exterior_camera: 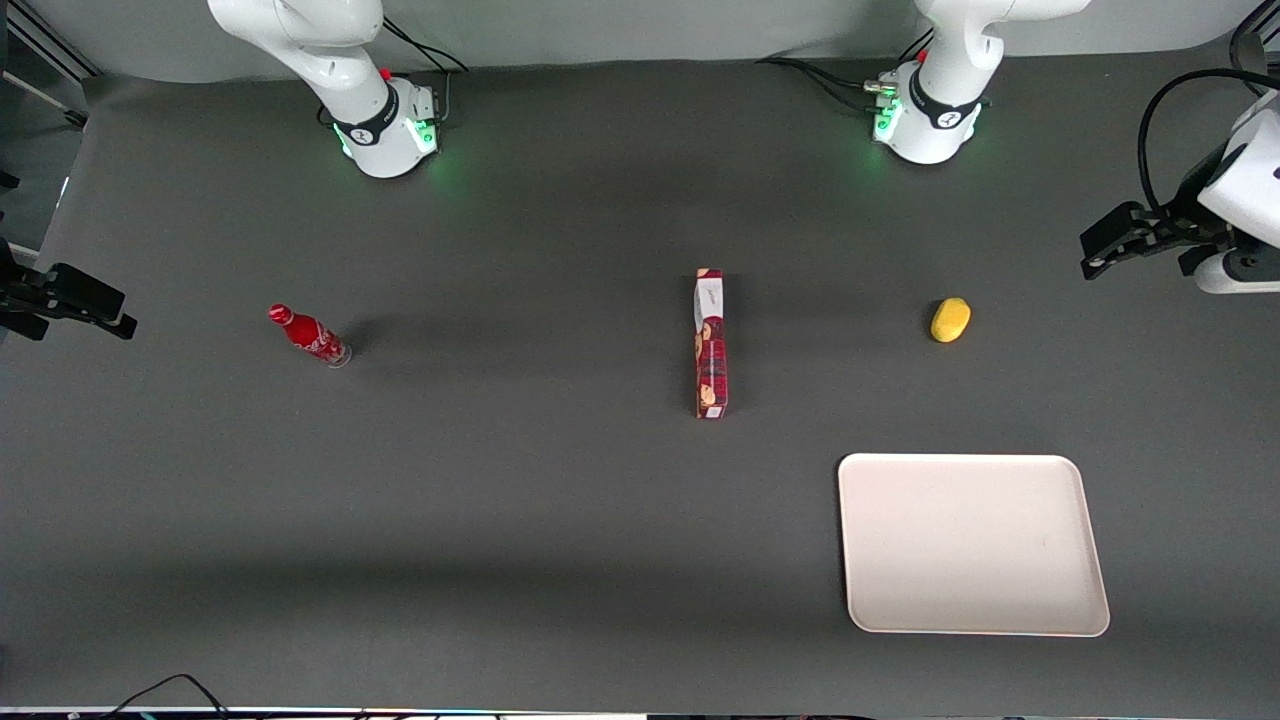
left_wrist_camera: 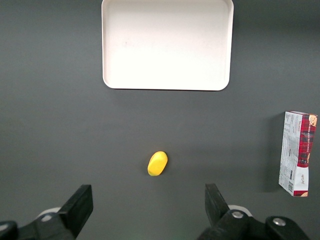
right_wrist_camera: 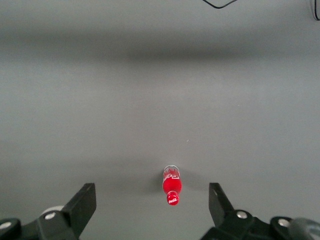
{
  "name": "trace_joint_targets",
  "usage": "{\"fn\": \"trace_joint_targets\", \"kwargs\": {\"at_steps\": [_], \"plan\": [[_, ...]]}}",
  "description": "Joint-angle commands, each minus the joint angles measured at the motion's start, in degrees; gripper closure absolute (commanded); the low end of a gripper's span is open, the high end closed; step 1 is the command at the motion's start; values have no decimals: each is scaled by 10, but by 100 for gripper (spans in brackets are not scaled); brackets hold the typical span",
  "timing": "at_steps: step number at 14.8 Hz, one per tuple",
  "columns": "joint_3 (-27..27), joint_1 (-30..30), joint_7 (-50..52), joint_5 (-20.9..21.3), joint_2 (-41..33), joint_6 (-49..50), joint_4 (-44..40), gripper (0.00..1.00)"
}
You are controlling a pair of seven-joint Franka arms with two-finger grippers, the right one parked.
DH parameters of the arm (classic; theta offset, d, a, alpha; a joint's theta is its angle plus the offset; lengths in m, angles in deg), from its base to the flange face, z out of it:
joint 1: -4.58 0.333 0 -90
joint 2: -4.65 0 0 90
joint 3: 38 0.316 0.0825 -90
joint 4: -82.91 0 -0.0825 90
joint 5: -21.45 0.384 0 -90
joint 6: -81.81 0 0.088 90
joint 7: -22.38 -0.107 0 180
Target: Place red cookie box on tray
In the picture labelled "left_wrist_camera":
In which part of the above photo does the red cookie box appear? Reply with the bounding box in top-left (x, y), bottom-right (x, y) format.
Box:
top-left (278, 111), bottom-right (318, 198)

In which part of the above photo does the white rectangular tray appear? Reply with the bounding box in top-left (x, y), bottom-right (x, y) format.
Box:
top-left (101, 0), bottom-right (235, 92)

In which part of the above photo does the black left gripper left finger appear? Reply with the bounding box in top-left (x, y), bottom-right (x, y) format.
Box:
top-left (0, 184), bottom-right (94, 240)

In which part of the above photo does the yellow lemon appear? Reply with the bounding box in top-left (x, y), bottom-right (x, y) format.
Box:
top-left (147, 150), bottom-right (169, 177)

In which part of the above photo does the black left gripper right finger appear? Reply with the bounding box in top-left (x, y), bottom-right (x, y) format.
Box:
top-left (197, 183), bottom-right (311, 240)

